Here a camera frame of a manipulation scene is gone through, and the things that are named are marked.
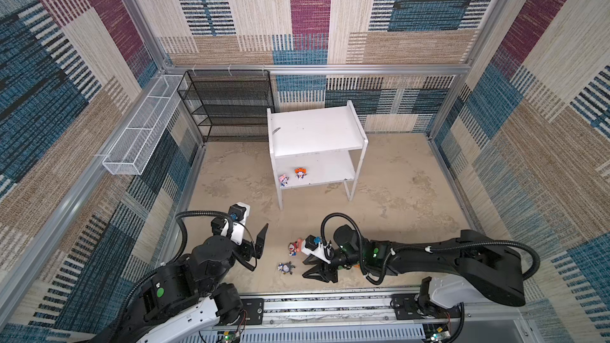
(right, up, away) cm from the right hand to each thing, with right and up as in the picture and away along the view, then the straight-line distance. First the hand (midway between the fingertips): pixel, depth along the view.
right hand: (307, 271), depth 75 cm
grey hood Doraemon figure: (-7, -1, +5) cm, 9 cm away
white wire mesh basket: (-52, +37, -5) cm, 64 cm away
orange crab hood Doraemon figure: (-3, +30, +8) cm, 32 cm away
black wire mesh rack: (-36, +59, +35) cm, 78 cm away
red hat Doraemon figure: (-5, +4, +10) cm, 12 cm away
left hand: (-15, +19, -10) cm, 26 cm away
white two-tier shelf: (+2, +38, -3) cm, 39 cm away
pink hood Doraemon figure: (-8, +28, +6) cm, 30 cm away
